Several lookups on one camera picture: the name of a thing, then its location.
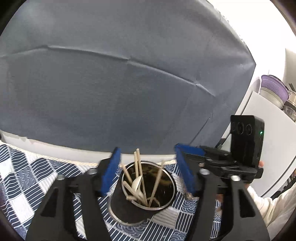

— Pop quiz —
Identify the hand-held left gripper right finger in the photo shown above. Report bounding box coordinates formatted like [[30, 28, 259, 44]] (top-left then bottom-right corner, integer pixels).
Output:
[[174, 144, 271, 241]]

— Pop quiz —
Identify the steel pot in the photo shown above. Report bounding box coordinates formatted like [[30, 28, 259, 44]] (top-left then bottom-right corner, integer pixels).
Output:
[[283, 89, 296, 122]]

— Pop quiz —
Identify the black utensil holder cup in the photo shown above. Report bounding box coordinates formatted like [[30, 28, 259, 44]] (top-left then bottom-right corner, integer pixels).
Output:
[[108, 161, 177, 226]]

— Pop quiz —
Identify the grey backdrop sheet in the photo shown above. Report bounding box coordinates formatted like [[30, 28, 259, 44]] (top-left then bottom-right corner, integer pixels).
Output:
[[0, 0, 257, 154]]

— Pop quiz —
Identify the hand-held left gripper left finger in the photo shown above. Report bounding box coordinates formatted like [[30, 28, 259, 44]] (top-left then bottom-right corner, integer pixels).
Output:
[[25, 147, 122, 241]]

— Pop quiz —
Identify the white board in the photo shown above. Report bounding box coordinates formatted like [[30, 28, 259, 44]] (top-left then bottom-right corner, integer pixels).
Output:
[[218, 91, 295, 197]]

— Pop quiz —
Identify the white bowl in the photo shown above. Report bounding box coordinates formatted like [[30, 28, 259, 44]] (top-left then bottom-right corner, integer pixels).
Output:
[[259, 87, 285, 109]]

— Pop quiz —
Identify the person's right forearm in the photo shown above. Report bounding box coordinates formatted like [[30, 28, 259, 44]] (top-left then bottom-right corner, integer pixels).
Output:
[[246, 183, 296, 232]]

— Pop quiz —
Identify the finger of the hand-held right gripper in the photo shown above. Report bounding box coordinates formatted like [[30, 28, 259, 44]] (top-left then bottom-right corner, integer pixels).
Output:
[[178, 144, 232, 163], [186, 157, 232, 172]]

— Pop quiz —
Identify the purple colander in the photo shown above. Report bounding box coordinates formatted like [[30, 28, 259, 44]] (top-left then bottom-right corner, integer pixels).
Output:
[[261, 75, 289, 101]]

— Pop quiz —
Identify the white spoon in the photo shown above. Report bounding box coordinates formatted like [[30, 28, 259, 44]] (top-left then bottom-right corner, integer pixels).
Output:
[[126, 175, 143, 201]]

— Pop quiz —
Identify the blue white patterned tablecloth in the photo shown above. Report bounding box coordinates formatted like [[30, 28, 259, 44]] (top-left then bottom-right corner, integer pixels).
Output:
[[0, 144, 222, 241]]

